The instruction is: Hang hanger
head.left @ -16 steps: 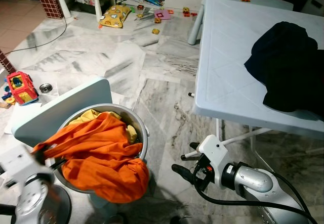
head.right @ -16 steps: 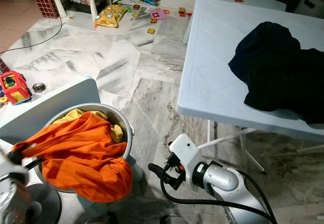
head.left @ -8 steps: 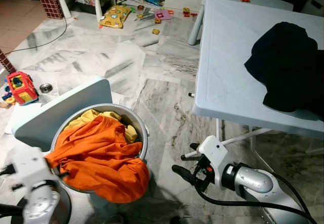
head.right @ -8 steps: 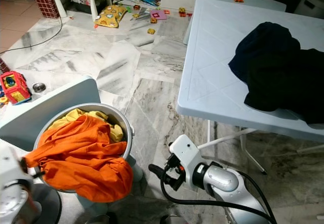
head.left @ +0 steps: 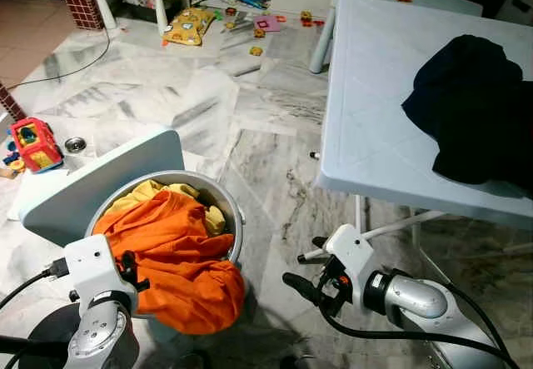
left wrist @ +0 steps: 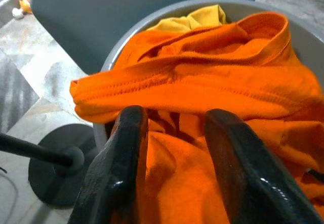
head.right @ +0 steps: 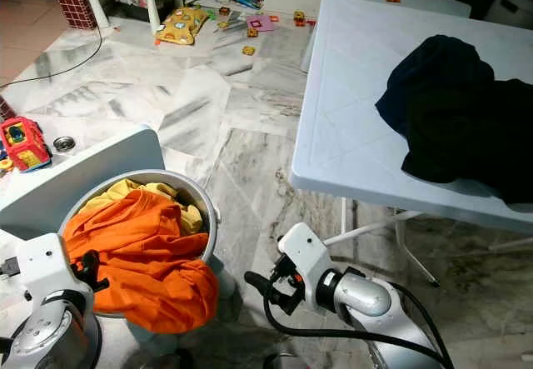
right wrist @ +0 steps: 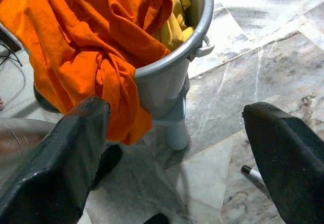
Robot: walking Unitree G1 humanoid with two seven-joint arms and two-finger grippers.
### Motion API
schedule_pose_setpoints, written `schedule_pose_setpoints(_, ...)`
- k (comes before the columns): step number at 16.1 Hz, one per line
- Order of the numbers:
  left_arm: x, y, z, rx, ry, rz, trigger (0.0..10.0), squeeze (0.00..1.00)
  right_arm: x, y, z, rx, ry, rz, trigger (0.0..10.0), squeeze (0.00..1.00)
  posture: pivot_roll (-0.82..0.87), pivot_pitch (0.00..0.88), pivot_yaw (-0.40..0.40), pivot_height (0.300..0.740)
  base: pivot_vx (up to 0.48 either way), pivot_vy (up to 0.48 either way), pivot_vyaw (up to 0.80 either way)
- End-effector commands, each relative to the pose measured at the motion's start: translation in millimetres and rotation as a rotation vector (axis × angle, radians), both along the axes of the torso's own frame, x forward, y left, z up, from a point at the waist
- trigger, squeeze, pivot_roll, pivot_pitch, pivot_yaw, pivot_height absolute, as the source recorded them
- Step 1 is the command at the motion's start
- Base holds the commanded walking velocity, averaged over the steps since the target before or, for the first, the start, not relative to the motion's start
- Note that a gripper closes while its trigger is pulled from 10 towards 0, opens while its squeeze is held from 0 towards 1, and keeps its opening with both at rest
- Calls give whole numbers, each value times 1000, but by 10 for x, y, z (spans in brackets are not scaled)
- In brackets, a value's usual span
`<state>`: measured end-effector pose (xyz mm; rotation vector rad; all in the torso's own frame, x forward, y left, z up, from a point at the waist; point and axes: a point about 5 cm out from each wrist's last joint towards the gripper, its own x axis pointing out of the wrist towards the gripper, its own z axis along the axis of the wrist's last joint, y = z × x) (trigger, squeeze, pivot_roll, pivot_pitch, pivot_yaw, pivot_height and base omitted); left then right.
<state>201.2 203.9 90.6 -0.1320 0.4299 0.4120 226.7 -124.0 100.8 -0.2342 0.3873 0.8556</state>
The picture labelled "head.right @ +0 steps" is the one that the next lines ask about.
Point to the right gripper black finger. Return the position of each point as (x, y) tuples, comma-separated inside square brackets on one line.
[(258, 284)]

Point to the orange garment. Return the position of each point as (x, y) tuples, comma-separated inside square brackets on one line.
[(146, 261)]

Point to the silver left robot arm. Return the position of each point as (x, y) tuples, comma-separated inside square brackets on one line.
[(60, 336)]

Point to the yellow garment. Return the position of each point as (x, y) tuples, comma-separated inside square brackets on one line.
[(125, 192)]

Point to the grey laundry basket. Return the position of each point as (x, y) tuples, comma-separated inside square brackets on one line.
[(200, 202)]

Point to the pale blue plastic lid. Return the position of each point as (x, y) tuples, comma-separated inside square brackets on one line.
[(83, 165)]

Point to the small metal bowl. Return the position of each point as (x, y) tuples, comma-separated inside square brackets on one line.
[(63, 143)]

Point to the red toy truck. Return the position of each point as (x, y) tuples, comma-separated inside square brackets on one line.
[(23, 144)]

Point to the white folding table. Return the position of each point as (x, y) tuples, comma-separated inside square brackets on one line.
[(341, 119)]

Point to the black garment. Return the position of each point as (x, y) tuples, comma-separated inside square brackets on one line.
[(475, 152)]

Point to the yellow patterned toy bag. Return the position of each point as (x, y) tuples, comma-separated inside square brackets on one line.
[(181, 26)]

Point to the small white toy table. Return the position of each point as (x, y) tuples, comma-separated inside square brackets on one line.
[(154, 2)]

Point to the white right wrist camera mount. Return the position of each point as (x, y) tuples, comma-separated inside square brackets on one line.
[(302, 248)]

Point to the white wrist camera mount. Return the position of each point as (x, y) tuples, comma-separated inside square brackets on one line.
[(302, 248), (46, 265)]

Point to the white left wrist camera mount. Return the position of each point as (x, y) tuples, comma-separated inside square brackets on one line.
[(46, 265)]

